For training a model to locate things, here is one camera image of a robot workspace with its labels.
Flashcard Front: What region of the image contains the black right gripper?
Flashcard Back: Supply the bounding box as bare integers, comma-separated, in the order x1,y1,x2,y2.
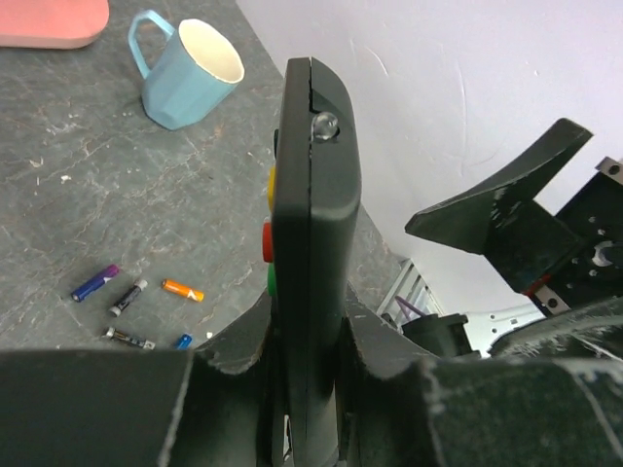
405,118,622,357

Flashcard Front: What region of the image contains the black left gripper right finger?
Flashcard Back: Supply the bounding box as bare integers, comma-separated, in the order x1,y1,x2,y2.
337,291,622,466

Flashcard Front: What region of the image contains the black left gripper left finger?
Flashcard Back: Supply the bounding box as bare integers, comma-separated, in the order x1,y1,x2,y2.
1,295,283,466

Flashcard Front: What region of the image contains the orange battery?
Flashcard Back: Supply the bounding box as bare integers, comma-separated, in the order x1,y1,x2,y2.
162,279,204,303

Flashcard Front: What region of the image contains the black remote control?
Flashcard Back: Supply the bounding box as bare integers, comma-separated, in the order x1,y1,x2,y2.
271,57,361,466

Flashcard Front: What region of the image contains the black gold battery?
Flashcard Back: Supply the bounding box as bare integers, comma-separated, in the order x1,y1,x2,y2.
103,327,156,350

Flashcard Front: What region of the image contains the black white-tipped battery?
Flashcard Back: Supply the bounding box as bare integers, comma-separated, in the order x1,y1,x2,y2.
109,279,148,317

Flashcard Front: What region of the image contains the blue purple battery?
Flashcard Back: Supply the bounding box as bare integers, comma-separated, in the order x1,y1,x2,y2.
70,264,120,303

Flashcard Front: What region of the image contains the light blue mug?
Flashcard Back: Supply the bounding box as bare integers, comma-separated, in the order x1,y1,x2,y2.
128,10,245,130

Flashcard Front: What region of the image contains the pink three-tier shelf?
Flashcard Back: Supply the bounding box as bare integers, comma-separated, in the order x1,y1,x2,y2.
1,0,110,50

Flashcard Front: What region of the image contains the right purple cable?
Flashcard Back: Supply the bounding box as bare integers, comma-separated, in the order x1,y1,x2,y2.
394,295,424,320

